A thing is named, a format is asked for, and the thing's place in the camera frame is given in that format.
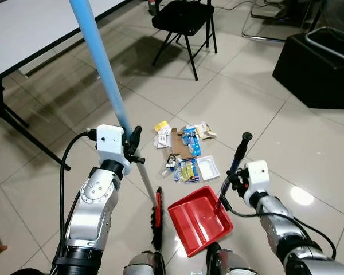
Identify white plastic tray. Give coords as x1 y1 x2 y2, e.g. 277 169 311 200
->
196 154 222 182

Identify red dustpan with blue handle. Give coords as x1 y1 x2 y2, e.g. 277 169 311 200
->
167 132 254 258

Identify yellow blue snack pack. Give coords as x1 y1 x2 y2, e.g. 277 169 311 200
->
174 158 201 183

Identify flat brown cardboard piece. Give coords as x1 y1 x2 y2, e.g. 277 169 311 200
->
170 127 197 160

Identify blue snack packet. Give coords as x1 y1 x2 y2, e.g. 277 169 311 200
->
182 125 202 157

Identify white gold wrapper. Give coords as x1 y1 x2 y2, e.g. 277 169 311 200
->
194 121 217 140

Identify robot right leg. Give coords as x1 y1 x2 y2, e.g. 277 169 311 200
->
205 243 260 275

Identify robot leg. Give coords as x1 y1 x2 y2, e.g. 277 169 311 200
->
124 251 167 275
205 243 260 275

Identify robot left leg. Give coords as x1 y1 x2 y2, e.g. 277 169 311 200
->
124 251 167 275

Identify black folding chair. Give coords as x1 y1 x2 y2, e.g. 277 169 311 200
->
151 0 218 81

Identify white folding table black legs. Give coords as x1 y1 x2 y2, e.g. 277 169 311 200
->
0 0 130 171

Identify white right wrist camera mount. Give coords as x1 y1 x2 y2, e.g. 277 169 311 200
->
243 160 272 209

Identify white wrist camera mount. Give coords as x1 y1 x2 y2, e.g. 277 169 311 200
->
243 160 272 209
96 124 132 168

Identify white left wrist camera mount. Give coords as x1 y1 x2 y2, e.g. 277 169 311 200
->
96 124 132 168

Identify black case with grey rail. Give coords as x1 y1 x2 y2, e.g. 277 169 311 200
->
272 26 344 111

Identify office chair with chrome frame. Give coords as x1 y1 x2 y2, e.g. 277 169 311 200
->
241 0 344 42

